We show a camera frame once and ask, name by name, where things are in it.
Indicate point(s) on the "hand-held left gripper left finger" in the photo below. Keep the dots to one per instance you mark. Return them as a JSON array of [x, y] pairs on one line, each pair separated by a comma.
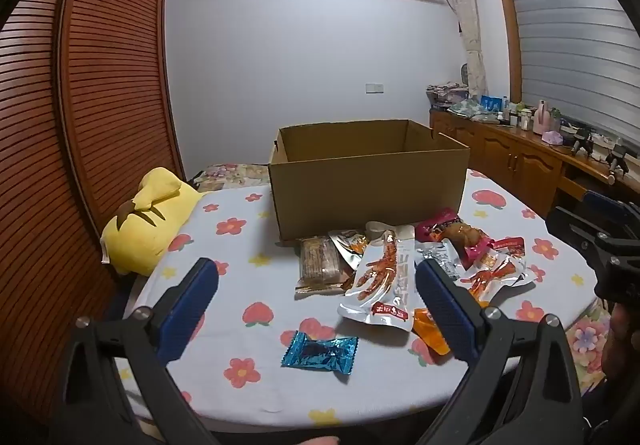
[[187, 310]]

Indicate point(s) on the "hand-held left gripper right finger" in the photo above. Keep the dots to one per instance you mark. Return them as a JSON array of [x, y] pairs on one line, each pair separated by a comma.
[[445, 310]]

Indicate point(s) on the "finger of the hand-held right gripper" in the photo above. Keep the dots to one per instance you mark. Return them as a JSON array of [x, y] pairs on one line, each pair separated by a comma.
[[595, 198], [575, 225]]

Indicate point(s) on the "orange snack packet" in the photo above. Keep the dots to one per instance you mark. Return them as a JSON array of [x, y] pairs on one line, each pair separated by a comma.
[[427, 330]]

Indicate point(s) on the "red white spicy snack packet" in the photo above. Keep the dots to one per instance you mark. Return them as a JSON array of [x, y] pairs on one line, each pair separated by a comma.
[[492, 277]]

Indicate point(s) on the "large chicken feet packet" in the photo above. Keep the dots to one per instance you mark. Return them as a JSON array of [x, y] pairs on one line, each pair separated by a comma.
[[380, 280]]

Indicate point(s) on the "pink drumstick packet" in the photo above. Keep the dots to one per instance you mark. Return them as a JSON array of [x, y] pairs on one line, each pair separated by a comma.
[[450, 230]]

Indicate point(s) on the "blue candy packet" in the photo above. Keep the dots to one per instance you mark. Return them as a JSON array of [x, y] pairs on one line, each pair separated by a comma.
[[317, 352]]

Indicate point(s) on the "brown cardboard box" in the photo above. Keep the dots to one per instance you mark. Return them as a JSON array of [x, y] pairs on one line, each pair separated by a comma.
[[365, 195]]

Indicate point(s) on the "black tripod stand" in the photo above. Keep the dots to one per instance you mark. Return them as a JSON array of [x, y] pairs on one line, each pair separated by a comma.
[[581, 140], [617, 157]]

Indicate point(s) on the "silver grey snack packet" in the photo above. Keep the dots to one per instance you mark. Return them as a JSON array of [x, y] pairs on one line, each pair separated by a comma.
[[445, 257]]

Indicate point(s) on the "white flower print sheet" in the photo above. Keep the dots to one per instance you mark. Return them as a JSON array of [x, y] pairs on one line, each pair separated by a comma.
[[250, 285]]

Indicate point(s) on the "pink cloth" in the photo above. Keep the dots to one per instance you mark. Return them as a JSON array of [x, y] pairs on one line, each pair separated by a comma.
[[552, 138]]

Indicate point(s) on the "wooden cabinet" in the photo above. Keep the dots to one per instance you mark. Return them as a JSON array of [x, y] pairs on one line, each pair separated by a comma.
[[510, 160]]

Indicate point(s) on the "yellow plush toy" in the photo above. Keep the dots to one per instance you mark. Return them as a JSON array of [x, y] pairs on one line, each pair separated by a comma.
[[145, 225]]

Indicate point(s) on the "pink kettle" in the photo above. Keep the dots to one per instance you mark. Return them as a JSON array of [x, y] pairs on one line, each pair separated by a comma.
[[541, 117]]

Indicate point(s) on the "small white orange packet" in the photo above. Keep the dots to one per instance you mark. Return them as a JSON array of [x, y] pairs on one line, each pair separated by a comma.
[[350, 245]]

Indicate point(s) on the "brown cake bar packet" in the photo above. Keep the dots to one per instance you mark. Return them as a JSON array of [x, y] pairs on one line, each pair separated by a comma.
[[317, 265]]

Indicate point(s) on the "blue box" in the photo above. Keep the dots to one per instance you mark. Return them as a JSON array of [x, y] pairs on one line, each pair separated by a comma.
[[491, 103]]

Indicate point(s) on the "grey window blind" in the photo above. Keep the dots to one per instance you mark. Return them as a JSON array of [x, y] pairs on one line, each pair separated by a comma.
[[565, 40]]

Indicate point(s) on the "small white fan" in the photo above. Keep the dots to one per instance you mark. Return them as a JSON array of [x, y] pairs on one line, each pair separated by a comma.
[[465, 75]]

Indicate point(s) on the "stack of folded cloths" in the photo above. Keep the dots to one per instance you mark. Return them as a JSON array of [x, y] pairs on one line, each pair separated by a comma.
[[445, 95]]

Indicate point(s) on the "patterned curtain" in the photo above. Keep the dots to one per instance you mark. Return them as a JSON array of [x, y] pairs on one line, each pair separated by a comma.
[[470, 25]]

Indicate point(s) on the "wooden slatted wardrobe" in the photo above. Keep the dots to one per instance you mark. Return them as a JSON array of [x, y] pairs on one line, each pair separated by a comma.
[[100, 75]]

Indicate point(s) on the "wooden window frame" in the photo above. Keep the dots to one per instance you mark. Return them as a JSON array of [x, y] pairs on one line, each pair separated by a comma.
[[507, 25]]

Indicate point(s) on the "white wall switch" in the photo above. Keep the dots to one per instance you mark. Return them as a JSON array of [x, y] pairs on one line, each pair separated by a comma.
[[375, 87]]

